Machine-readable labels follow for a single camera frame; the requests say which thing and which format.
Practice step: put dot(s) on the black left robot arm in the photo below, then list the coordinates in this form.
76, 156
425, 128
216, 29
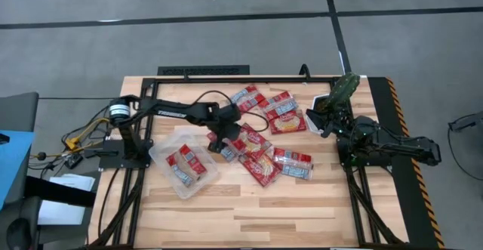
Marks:
170, 110

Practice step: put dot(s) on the white paper sheets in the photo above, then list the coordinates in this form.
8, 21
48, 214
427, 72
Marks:
64, 204

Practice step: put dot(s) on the black connector box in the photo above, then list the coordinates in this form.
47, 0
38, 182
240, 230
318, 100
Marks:
73, 161

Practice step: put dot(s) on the black camera mount hook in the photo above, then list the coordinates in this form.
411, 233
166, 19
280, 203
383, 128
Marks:
304, 70

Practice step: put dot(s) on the black computer mouse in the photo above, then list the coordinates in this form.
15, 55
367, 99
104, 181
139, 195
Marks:
19, 235

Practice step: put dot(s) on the blue board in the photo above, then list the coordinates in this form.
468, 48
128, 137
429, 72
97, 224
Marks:
15, 159

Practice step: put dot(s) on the clear plastic bin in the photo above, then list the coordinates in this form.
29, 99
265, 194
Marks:
162, 153

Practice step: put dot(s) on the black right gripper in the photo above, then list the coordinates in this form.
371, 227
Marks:
334, 121

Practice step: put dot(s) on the red popcorn bag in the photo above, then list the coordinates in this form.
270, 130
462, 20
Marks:
251, 144
280, 104
226, 152
288, 124
247, 98
186, 165
294, 164
262, 170

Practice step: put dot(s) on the black perforated bar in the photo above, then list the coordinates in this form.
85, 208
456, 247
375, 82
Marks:
203, 70

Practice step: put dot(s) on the black aluminium table frame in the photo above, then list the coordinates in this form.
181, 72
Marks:
241, 80

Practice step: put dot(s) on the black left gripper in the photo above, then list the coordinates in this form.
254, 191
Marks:
229, 123

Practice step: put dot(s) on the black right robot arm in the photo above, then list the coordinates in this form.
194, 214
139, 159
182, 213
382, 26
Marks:
396, 150

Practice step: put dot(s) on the grey office chair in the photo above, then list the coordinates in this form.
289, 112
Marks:
19, 110

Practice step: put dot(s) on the green cactus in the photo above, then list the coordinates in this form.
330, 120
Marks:
341, 87

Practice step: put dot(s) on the black mat with hazard stripes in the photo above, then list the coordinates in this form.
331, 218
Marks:
381, 102

